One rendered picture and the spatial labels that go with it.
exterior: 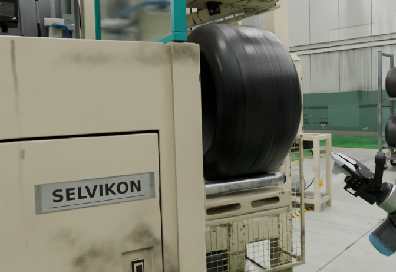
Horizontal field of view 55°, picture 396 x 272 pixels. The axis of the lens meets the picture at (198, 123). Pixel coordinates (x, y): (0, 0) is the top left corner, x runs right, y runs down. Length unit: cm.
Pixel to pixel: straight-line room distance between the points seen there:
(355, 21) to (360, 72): 161
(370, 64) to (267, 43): 1173
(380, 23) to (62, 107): 1271
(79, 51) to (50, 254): 25
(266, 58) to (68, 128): 86
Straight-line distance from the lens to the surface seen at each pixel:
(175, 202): 55
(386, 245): 147
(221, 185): 129
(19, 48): 50
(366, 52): 1307
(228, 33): 128
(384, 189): 139
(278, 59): 128
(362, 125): 1300
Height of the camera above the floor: 118
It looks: 3 degrees down
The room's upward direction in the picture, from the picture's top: 2 degrees counter-clockwise
